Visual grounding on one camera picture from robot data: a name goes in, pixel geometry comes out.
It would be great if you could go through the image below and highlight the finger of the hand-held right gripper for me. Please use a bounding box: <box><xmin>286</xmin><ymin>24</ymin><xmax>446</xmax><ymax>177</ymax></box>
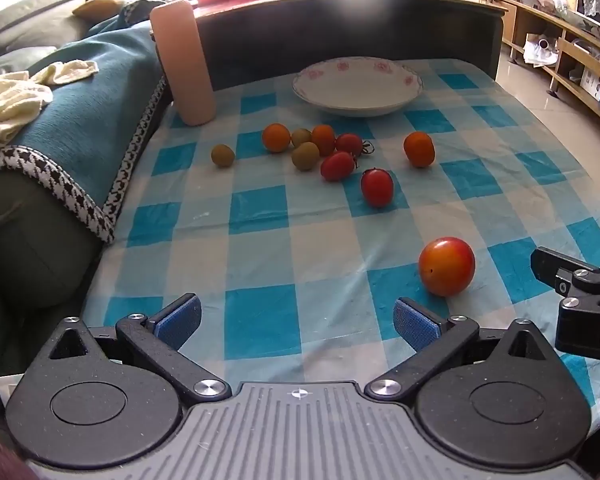
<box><xmin>531</xmin><ymin>247</ymin><xmax>600</xmax><ymax>309</ymax></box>

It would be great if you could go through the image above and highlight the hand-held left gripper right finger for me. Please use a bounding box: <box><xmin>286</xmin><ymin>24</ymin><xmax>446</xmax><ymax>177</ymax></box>
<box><xmin>364</xmin><ymin>296</ymin><xmax>551</xmax><ymax>405</ymax></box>

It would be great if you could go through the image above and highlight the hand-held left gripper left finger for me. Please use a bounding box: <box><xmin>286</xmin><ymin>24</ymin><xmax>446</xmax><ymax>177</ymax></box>
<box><xmin>47</xmin><ymin>294</ymin><xmax>232</xmax><ymax>405</ymax></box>

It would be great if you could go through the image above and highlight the large red tomato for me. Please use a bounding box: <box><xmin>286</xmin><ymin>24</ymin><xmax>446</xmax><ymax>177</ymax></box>
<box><xmin>418</xmin><ymin>236</ymin><xmax>476</xmax><ymax>297</ymax></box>

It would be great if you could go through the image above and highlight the red cherry tomato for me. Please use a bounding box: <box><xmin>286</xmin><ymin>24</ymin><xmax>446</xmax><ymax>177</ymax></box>
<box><xmin>360</xmin><ymin>168</ymin><xmax>395</xmax><ymax>209</ymax></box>
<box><xmin>320</xmin><ymin>151</ymin><xmax>357</xmax><ymax>182</ymax></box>

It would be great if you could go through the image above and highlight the small orange citrus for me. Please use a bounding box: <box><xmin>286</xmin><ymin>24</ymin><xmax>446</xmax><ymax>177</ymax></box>
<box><xmin>262</xmin><ymin>123</ymin><xmax>292</xmax><ymax>154</ymax></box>
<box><xmin>311</xmin><ymin>124</ymin><xmax>336</xmax><ymax>157</ymax></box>
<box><xmin>403</xmin><ymin>131</ymin><xmax>436</xmax><ymax>168</ymax></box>

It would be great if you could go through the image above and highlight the cherry tomato with dry stem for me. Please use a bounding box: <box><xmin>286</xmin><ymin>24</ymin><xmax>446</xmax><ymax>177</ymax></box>
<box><xmin>335</xmin><ymin>133</ymin><xmax>376</xmax><ymax>157</ymax></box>

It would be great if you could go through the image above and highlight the white floral plate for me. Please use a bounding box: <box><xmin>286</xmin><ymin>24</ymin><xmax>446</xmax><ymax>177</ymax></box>
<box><xmin>292</xmin><ymin>58</ymin><xmax>424</xmax><ymax>117</ymax></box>

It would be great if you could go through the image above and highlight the blue checkered tablecloth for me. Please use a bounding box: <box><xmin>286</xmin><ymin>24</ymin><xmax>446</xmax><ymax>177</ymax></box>
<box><xmin>80</xmin><ymin>57</ymin><xmax>600</xmax><ymax>441</ymax></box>

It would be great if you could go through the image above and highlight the grey-green sofa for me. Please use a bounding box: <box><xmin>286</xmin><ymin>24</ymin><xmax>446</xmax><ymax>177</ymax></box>
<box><xmin>0</xmin><ymin>0</ymin><xmax>146</xmax><ymax>411</ymax></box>

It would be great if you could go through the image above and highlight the white printed box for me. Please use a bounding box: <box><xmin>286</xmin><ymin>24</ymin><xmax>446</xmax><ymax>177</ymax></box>
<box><xmin>580</xmin><ymin>67</ymin><xmax>600</xmax><ymax>103</ymax></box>

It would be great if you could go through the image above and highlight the wooden cabinet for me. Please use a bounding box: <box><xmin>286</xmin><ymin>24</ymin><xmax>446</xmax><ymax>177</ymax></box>
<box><xmin>472</xmin><ymin>0</ymin><xmax>600</xmax><ymax>133</ymax></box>

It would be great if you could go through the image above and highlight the maroon fuzzy sleeve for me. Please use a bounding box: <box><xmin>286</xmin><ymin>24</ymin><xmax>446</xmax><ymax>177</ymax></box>
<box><xmin>0</xmin><ymin>430</ymin><xmax>36</xmax><ymax>480</ymax></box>

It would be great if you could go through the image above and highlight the teal blanket with houndstooth trim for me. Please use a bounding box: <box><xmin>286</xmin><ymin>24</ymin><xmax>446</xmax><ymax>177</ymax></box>
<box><xmin>0</xmin><ymin>0</ymin><xmax>170</xmax><ymax>246</ymax></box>

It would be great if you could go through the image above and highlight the pink ribbed cup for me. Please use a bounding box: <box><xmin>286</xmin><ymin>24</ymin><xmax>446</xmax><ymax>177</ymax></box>
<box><xmin>149</xmin><ymin>0</ymin><xmax>217</xmax><ymax>127</ymax></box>

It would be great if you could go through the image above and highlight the cream crumpled cloth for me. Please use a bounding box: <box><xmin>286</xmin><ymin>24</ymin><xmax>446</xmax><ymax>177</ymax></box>
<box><xmin>0</xmin><ymin>60</ymin><xmax>100</xmax><ymax>147</ymax></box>

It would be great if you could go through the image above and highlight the dark coffee table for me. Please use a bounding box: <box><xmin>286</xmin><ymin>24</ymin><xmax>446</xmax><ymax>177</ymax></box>
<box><xmin>192</xmin><ymin>0</ymin><xmax>510</xmax><ymax>95</ymax></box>

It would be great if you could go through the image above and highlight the mustard pillow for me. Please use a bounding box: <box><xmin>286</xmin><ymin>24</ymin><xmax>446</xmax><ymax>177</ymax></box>
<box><xmin>72</xmin><ymin>0</ymin><xmax>131</xmax><ymax>20</ymax></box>

